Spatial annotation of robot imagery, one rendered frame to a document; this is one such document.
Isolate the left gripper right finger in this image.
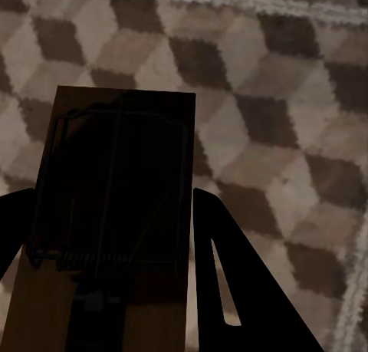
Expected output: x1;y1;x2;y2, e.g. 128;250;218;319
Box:
193;186;324;352

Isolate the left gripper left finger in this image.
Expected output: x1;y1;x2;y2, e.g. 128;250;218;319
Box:
0;188;35;280

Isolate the mousetrap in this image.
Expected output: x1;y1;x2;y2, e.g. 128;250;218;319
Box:
0;85;196;352

